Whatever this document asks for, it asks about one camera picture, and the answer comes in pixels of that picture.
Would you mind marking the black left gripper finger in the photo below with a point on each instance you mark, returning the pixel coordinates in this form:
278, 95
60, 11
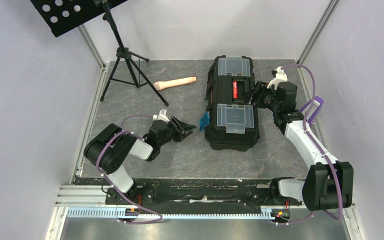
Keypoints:
188, 128
176, 130

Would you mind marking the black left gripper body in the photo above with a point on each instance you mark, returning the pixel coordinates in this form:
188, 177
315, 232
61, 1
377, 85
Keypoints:
169, 134

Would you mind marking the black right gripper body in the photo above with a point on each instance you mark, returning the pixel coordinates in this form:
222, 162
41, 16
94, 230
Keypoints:
260, 96

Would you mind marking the black plastic toolbox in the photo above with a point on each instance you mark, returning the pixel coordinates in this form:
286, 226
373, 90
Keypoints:
229, 122

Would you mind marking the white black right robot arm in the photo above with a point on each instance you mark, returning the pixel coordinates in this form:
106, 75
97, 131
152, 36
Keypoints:
329, 182

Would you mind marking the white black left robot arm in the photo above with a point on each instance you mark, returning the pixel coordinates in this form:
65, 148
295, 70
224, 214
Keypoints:
108, 150

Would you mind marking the purple plastic scraper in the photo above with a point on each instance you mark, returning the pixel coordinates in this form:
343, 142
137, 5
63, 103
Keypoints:
313, 109

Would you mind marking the black tripod music stand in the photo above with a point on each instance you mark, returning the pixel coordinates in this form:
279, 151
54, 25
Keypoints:
63, 16

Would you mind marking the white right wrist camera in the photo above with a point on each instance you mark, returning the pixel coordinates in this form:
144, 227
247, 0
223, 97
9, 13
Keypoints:
279, 76

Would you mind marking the beige wooden handle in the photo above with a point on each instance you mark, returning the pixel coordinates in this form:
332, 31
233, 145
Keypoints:
161, 85

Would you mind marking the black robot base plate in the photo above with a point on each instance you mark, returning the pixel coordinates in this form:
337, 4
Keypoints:
201, 195

